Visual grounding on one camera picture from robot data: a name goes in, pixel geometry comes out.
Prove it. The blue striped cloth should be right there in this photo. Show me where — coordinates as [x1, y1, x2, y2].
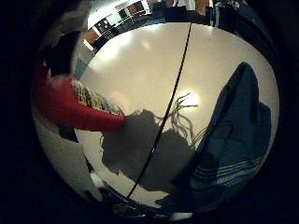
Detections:
[154, 61, 273, 214]

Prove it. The dark office chair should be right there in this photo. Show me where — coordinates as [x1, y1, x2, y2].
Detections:
[163, 5, 189, 23]

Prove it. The red spray bottle black head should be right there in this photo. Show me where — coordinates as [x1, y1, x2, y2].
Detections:
[33, 30, 127, 133]

